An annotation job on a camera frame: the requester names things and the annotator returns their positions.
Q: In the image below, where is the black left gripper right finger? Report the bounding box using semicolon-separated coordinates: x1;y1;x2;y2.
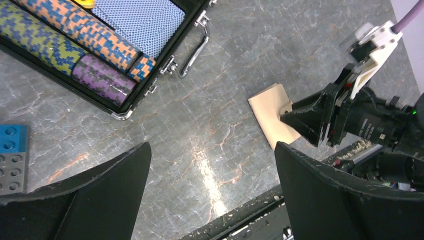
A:
274;142;424;240

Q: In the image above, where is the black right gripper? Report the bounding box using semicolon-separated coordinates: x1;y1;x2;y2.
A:
280;63;415;148

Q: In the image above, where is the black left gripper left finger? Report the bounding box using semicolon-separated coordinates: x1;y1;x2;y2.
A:
0;142;152;240

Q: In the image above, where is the beige card holder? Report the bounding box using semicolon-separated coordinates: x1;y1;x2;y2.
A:
247;83;301;150

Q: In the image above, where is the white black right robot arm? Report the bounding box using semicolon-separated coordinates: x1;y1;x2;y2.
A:
280;63;424;192

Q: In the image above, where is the blue patterned playing card deck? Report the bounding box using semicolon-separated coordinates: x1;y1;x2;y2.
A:
91;0;186;58

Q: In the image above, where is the grey toy brick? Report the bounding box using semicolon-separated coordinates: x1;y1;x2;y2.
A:
0;152;28;196

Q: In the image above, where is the black poker chip case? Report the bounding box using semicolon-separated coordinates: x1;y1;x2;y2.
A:
0;0;212;120

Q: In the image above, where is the blue toy brick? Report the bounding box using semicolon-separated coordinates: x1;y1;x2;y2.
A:
0;124;30;154

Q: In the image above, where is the purple chip stack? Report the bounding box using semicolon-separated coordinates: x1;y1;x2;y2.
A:
72;54;136;107

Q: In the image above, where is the orange blue chip row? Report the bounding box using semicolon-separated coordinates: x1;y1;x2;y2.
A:
16;0;156;82

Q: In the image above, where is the green blue chip row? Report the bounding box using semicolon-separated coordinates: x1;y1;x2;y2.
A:
0;0;89;76

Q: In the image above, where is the yellow big blind button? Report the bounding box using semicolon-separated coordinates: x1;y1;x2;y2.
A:
73;0;96;9

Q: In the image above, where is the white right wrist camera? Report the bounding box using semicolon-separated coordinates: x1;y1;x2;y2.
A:
340;20;403;100

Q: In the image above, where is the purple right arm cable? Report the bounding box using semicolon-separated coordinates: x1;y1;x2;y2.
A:
391;0;424;35

